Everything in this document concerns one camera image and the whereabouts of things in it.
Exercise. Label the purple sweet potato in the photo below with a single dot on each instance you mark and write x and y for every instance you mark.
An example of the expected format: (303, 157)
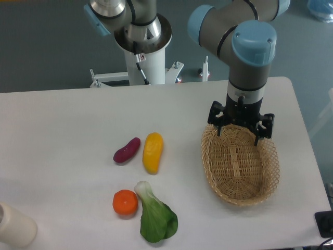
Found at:
(128, 151)

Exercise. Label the green bok choy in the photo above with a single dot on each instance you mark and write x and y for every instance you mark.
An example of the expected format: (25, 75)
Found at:
(158, 221)

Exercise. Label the yellow mango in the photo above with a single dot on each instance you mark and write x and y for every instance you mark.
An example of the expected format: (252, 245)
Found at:
(152, 152)

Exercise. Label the orange tangerine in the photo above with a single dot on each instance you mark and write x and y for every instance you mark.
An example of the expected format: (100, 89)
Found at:
(125, 202)

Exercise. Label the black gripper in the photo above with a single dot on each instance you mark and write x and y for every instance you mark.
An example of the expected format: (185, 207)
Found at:
(242, 111)

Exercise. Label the white cylinder bottle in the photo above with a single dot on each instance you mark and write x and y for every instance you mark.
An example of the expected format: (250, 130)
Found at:
(17, 229)

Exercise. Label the woven bamboo basket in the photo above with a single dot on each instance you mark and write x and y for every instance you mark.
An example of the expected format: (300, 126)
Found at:
(238, 171)

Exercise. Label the black device with cable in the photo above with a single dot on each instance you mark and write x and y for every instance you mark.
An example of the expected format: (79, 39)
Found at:
(324, 224)

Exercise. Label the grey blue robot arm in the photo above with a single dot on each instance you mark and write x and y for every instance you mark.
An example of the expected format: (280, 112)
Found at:
(239, 34)

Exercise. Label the blue object in background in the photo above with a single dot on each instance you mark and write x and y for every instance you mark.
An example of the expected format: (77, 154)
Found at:
(321, 9)

